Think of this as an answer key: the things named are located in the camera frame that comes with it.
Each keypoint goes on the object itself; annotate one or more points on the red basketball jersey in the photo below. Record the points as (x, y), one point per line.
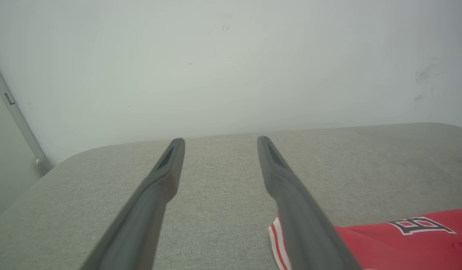
(403, 251)

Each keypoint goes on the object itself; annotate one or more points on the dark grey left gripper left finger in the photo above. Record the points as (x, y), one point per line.
(140, 225)

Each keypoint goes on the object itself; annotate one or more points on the grey metal door frame strip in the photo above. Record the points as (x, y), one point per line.
(18, 120)

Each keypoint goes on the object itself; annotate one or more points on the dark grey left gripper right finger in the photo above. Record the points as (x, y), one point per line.
(306, 232)

